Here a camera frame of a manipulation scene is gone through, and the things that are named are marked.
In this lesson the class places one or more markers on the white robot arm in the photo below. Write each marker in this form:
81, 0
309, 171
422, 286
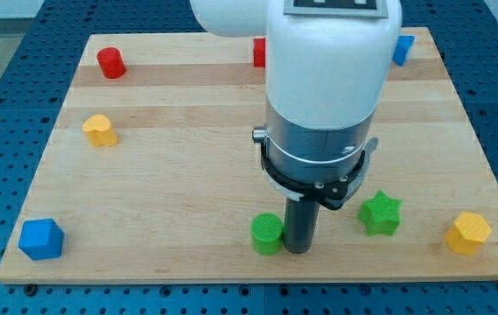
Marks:
325, 65

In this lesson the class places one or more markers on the red star block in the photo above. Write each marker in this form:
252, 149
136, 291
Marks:
259, 52

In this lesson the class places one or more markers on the green star block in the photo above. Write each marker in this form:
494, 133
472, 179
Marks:
380, 215

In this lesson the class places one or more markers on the green cylinder block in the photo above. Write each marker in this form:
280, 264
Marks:
266, 231

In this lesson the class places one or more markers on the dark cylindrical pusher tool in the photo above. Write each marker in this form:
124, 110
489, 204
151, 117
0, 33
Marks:
299, 223

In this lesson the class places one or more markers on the wooden board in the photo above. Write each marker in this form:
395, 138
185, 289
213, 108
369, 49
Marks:
172, 202

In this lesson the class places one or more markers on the red cylinder block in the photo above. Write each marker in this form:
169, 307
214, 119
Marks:
111, 62

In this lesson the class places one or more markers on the fiducial marker tag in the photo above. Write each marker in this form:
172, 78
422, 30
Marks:
337, 8

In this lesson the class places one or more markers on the blue block top right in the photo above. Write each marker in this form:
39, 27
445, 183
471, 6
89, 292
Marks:
403, 46

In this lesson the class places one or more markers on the blue cube block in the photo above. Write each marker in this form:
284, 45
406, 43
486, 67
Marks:
41, 239

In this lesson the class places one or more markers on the yellow hexagon block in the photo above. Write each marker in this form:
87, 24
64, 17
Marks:
467, 233

